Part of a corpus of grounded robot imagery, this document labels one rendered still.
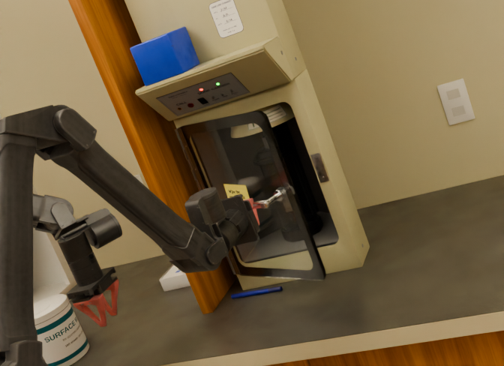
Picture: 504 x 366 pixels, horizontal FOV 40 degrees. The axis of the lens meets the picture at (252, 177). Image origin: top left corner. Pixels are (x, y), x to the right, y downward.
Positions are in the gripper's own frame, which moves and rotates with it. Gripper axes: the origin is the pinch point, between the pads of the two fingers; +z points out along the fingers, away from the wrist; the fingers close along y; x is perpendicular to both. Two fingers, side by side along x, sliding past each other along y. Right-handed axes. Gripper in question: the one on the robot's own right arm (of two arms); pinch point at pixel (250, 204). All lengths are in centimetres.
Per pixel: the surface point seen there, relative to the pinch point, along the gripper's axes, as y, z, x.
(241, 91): 22.8, 9.7, -3.3
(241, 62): 29.0, 3.7, -8.5
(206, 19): 39.8, 13.9, 0.1
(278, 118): 13.1, 18.2, -5.9
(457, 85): 0, 58, -41
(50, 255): -16, 54, 109
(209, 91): 25.1, 7.3, 2.8
